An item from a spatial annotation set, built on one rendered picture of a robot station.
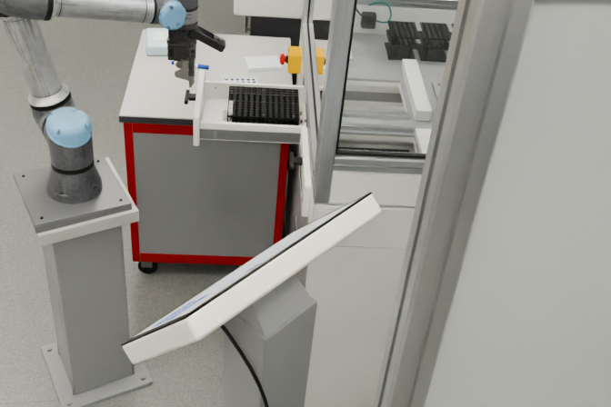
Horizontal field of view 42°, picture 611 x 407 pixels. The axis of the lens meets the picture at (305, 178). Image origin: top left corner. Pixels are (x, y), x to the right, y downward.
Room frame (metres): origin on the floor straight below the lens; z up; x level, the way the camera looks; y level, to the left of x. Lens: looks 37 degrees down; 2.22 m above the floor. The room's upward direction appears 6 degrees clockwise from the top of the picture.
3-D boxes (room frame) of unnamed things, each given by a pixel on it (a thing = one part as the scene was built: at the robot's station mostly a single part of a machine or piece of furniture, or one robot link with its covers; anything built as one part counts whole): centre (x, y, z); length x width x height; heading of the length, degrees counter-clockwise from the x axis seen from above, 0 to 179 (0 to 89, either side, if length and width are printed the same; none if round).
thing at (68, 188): (1.77, 0.65, 0.83); 0.15 x 0.15 x 0.10
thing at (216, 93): (2.14, 0.15, 0.86); 0.40 x 0.26 x 0.06; 96
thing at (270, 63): (2.62, 0.20, 0.77); 0.13 x 0.09 x 0.02; 109
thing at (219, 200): (2.53, 0.37, 0.38); 0.62 x 0.58 x 0.76; 6
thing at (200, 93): (2.12, 0.35, 0.87); 0.29 x 0.02 x 0.11; 6
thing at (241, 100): (2.14, 0.15, 0.87); 0.22 x 0.18 x 0.06; 96
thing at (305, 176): (1.83, 0.00, 0.87); 0.29 x 0.02 x 0.11; 6
